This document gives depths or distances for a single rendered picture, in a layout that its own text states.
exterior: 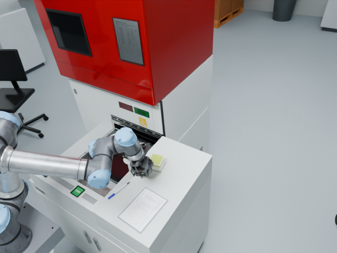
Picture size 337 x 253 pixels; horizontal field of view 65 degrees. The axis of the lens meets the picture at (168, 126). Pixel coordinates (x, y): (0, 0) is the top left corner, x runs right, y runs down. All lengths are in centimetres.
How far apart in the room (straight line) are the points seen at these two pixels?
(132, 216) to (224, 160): 170
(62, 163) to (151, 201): 54
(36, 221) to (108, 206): 37
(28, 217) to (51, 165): 64
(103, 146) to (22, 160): 27
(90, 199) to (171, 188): 42
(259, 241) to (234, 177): 65
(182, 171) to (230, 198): 116
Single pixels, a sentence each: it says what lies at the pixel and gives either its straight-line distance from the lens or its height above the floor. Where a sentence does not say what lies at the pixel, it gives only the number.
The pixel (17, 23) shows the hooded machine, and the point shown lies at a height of 81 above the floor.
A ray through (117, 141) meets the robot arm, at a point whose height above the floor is 141.
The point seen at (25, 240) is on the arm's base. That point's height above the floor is 95.
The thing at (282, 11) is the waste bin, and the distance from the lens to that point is 659.
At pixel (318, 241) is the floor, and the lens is 253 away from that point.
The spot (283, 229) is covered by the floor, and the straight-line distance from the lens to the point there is 248.
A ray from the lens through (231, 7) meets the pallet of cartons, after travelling 662.
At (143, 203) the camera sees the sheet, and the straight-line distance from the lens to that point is 135.
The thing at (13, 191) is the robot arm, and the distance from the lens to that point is 138.
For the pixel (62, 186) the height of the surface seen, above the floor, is 96.
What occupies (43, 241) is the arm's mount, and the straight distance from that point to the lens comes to 147.
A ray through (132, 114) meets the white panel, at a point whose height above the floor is 106.
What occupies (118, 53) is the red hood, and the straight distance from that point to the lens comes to 145.
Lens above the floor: 207
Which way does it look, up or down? 40 degrees down
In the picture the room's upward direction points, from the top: 5 degrees counter-clockwise
